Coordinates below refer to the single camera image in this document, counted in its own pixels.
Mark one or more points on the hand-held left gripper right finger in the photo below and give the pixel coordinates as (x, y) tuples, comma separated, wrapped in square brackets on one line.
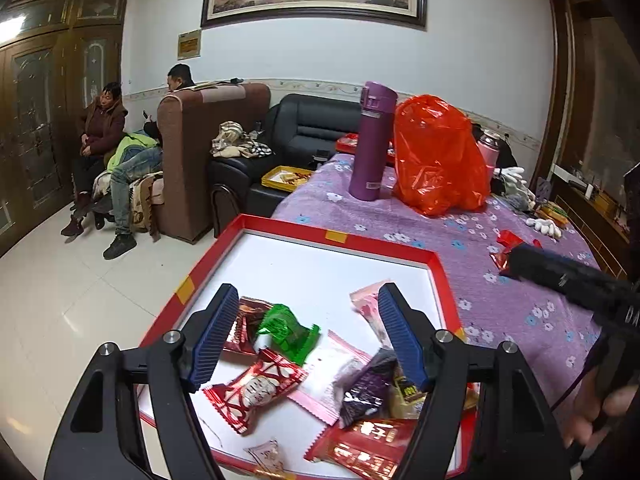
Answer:
[(402, 340)]

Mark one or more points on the small clear pink snack packet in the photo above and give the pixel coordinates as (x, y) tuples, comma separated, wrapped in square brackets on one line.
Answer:
[(267, 457)]

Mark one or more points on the plaid cloth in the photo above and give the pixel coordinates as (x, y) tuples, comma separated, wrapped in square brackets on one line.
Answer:
[(235, 140)]

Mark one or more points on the brown armchair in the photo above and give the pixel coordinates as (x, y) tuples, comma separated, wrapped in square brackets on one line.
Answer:
[(190, 160)]

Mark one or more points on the patterned blanket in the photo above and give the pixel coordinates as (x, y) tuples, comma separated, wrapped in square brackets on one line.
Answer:
[(142, 200)]

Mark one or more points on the dark red snack packet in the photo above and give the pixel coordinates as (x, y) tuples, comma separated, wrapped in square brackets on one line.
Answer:
[(247, 327)]

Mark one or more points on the red gold-print snack packet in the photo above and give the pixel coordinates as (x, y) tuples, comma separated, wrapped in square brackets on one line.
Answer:
[(365, 447), (510, 242)]

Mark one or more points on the yellow snack tray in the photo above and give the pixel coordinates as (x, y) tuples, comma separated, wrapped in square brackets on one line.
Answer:
[(287, 177)]

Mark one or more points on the black leather sofa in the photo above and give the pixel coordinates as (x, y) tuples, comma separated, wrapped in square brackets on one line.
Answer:
[(310, 125)]

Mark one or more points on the pink thermos bottle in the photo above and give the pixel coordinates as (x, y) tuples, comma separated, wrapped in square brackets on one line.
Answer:
[(489, 152)]

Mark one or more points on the red snack tray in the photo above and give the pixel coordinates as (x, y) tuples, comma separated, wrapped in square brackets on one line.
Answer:
[(350, 142)]

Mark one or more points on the purple floral tablecloth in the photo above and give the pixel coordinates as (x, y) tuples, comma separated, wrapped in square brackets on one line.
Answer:
[(480, 270)]

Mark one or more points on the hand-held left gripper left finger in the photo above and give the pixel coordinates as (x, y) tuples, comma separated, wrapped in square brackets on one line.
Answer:
[(217, 340)]

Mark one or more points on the brown gold snack packet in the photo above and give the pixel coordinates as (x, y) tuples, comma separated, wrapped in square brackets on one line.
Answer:
[(407, 395)]

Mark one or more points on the red plastic bag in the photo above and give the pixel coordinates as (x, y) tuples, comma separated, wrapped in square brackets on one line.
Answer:
[(435, 160)]

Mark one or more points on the green snack packet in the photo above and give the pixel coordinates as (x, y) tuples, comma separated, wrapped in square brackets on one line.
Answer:
[(285, 332)]

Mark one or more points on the black metal bracket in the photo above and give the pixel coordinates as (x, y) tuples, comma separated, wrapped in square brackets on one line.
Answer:
[(544, 189)]

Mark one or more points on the red white figure snack packet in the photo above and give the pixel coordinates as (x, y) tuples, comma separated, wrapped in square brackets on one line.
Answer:
[(255, 390)]

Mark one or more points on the yellow green flat packets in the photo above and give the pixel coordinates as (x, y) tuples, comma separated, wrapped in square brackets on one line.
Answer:
[(555, 214)]

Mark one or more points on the white pink-edged snack packet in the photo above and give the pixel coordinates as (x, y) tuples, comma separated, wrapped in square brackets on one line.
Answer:
[(327, 375)]

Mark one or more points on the wooden side cabinet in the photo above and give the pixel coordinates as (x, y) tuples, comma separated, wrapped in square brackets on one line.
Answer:
[(595, 210)]

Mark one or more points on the dark purple snack packet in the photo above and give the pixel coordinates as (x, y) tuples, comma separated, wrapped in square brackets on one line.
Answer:
[(367, 390)]

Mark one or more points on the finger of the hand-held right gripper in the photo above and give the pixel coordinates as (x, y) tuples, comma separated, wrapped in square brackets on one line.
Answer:
[(535, 276), (542, 257)]

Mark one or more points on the person's right hand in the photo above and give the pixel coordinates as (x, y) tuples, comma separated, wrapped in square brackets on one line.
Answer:
[(617, 405)]

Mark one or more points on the red tray with white inside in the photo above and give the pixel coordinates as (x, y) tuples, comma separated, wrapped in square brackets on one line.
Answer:
[(320, 270)]

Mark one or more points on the wooden glass door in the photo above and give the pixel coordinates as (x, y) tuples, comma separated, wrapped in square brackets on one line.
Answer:
[(600, 110)]

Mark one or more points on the small framed certificate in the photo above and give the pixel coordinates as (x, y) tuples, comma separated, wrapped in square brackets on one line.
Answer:
[(190, 45)]

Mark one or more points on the purple thermos bottle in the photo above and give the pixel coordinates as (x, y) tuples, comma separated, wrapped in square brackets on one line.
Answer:
[(372, 145)]

